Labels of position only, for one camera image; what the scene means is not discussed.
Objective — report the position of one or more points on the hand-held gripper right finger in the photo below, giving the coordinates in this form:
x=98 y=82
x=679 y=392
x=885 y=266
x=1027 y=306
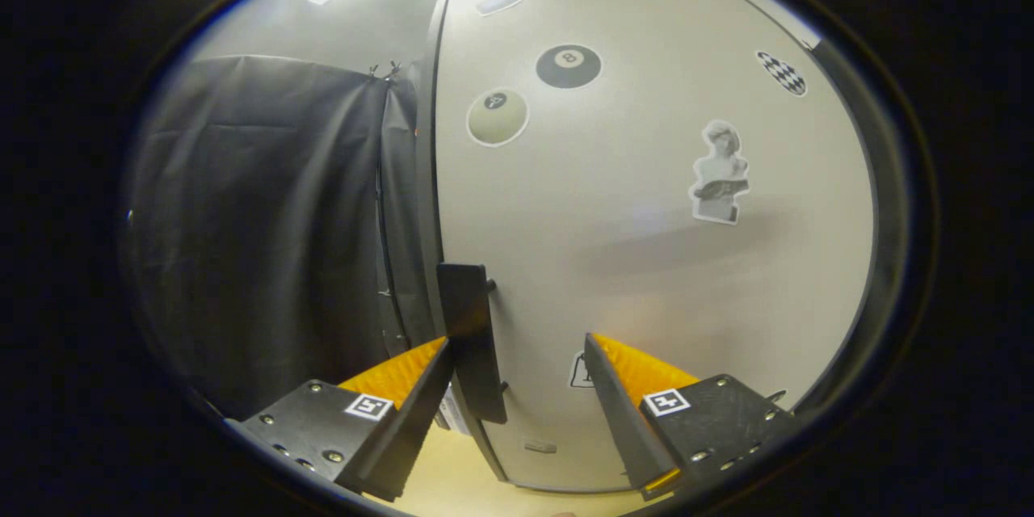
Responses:
x=622 y=412

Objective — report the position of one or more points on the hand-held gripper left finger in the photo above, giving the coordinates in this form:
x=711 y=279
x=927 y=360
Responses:
x=408 y=428

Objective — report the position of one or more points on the black backdrop cloth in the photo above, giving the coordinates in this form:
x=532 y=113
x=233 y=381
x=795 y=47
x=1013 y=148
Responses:
x=258 y=218

